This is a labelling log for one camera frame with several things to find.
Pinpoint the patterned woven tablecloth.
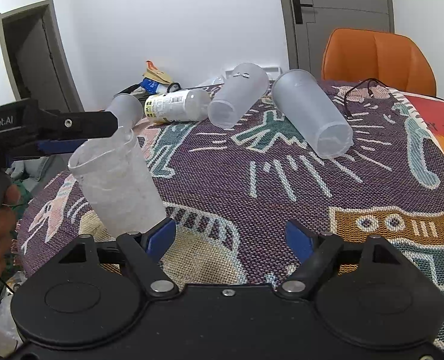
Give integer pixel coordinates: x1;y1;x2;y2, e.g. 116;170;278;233
17;78;444;359

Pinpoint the black usb cable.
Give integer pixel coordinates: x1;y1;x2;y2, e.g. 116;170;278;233
343;77;392;119

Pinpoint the tall frosted plastic cup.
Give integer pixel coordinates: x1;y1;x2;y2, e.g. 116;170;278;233
271;69;353;159

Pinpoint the dark doorway frame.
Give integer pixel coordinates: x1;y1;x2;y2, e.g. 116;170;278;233
0;0;84;112

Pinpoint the clear crinkled plastic cup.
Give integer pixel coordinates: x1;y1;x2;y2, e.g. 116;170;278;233
68;127;167;237

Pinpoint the grey frosted tapered cup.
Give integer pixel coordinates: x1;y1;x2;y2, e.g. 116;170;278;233
106;94;145;136

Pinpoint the small frosted plastic cup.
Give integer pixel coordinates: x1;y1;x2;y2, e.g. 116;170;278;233
208;63;269;129

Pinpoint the orange chair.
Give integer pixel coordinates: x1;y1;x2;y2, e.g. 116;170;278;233
321;28;437;96

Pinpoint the grey door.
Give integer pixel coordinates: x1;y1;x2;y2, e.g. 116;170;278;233
280;0;394;79

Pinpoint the black door handle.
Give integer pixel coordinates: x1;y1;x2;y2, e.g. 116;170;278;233
292;0;313;24

